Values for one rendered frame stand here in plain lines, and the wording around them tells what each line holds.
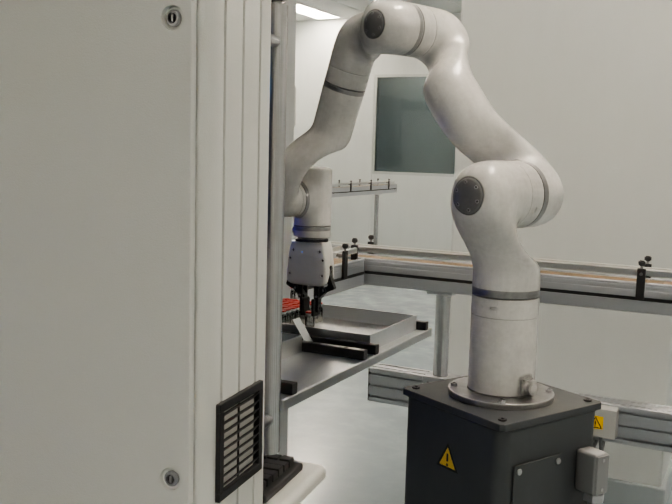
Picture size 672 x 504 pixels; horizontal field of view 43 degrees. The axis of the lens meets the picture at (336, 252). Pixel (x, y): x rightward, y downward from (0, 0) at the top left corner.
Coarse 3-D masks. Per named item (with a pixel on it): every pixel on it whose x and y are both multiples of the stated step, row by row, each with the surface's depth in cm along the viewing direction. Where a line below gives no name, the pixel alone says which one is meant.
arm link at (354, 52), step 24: (384, 0) 157; (360, 24) 166; (384, 24) 155; (408, 24) 156; (336, 48) 175; (360, 48) 168; (384, 48) 158; (408, 48) 159; (336, 72) 175; (360, 72) 175
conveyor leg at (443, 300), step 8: (440, 296) 281; (448, 296) 281; (440, 304) 281; (448, 304) 281; (440, 312) 281; (448, 312) 282; (440, 320) 282; (448, 320) 282; (440, 328) 282; (448, 328) 283; (440, 336) 282; (448, 336) 283; (440, 344) 282; (448, 344) 284; (440, 352) 283; (448, 352) 284; (440, 360) 283; (440, 368) 283; (440, 376) 284
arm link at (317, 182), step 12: (312, 168) 185; (324, 168) 186; (312, 180) 185; (324, 180) 186; (312, 192) 185; (324, 192) 186; (312, 204) 185; (324, 204) 187; (300, 216) 186; (312, 216) 186; (324, 216) 187
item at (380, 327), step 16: (336, 320) 206; (352, 320) 206; (368, 320) 204; (384, 320) 202; (400, 320) 200; (336, 336) 179; (352, 336) 177; (368, 336) 176; (384, 336) 182; (400, 336) 191
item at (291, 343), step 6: (282, 336) 175; (288, 336) 175; (294, 336) 174; (300, 336) 173; (282, 342) 167; (288, 342) 169; (294, 342) 171; (300, 342) 173; (282, 348) 167; (288, 348) 169; (294, 348) 171; (300, 348) 174; (282, 354) 167; (288, 354) 169; (294, 354) 171
